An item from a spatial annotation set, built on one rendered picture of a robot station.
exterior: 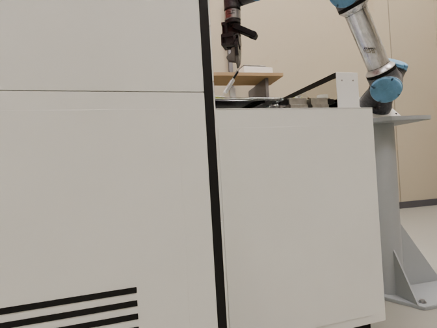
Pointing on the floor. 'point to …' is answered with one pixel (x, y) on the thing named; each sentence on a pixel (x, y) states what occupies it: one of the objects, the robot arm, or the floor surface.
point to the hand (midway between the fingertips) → (238, 65)
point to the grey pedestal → (393, 242)
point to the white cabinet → (300, 218)
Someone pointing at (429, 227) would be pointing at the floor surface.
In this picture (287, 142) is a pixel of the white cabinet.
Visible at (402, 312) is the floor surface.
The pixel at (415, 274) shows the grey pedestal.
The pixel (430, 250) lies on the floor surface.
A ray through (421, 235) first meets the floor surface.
